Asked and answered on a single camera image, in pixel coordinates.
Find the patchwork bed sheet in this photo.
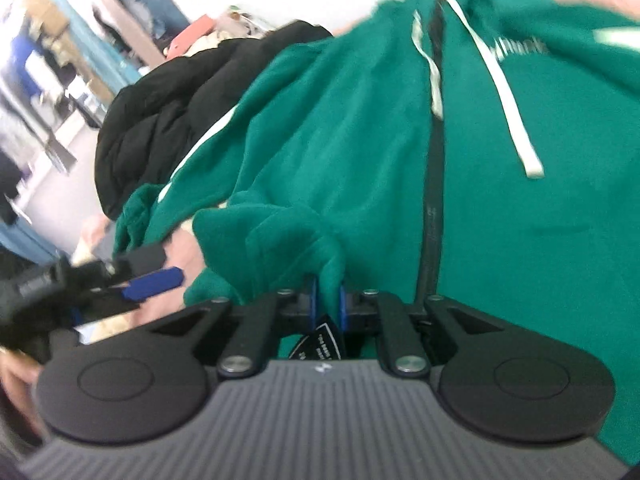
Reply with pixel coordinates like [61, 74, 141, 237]
[72, 217, 204, 344]

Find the green hooded sweatshirt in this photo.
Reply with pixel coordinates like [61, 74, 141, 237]
[115, 0, 639, 463]

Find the black puffer jacket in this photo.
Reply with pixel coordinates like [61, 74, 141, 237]
[94, 21, 331, 220]

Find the person's left hand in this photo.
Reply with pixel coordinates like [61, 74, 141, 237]
[1, 348, 43, 437]

